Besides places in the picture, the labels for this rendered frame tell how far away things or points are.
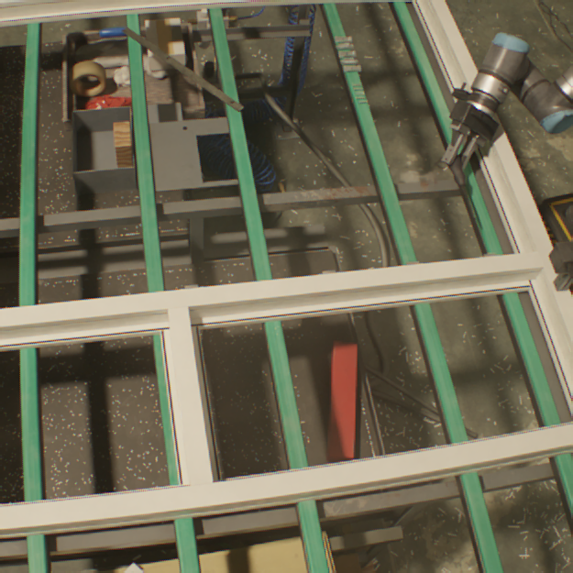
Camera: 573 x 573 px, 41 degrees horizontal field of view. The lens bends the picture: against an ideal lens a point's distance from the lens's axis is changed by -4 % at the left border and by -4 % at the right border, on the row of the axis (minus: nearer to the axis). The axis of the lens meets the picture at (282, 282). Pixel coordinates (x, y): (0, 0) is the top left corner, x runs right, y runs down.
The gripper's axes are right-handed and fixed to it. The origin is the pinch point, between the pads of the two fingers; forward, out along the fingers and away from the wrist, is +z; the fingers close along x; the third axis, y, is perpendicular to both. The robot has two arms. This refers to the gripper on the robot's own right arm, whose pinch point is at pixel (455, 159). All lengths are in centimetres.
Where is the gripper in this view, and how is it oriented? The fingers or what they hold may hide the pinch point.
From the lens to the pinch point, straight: 196.1
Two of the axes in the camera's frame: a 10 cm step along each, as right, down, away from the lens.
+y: 5.5, 4.0, -7.4
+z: -4.4, 8.9, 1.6
